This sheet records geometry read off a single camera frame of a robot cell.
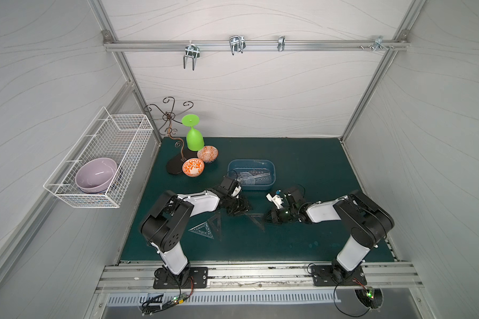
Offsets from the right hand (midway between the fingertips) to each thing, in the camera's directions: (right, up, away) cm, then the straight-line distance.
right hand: (262, 218), depth 89 cm
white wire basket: (-58, +36, -11) cm, 69 cm away
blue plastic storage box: (-13, +23, +14) cm, 30 cm away
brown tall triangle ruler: (-21, -1, -1) cm, 22 cm away
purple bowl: (-55, +23, -28) cm, 66 cm away
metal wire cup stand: (-43, +48, -3) cm, 64 cm away
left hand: (-5, +4, -1) cm, 7 cm away
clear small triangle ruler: (-27, -4, -3) cm, 27 cm away
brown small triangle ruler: (-2, 0, -1) cm, 2 cm away
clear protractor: (-7, +17, +12) cm, 22 cm away
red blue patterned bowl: (-29, +30, +22) cm, 47 cm away
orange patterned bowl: (-36, +23, +15) cm, 45 cm away
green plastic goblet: (-32, +37, +1) cm, 48 cm away
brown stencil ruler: (0, +20, +18) cm, 27 cm away
